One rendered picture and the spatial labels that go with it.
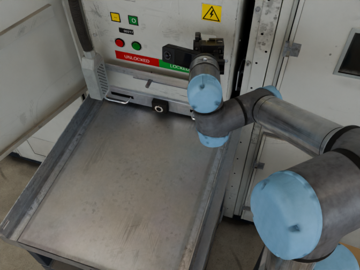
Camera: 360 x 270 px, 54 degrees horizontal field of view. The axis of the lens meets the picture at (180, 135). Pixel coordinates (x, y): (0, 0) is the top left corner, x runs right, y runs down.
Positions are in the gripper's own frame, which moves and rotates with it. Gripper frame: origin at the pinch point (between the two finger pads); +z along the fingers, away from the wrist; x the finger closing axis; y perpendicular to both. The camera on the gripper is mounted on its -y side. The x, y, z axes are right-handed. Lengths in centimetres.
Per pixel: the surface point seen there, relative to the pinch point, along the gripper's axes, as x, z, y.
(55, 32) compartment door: -5, 16, -49
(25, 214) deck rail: -47, -30, -52
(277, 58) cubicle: -6.7, 1.8, 24.9
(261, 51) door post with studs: -5.0, 2.7, 20.0
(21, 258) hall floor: -125, 6, -90
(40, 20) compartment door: 2, 9, -50
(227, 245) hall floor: -122, 17, 19
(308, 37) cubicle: 2.4, -4.5, 31.1
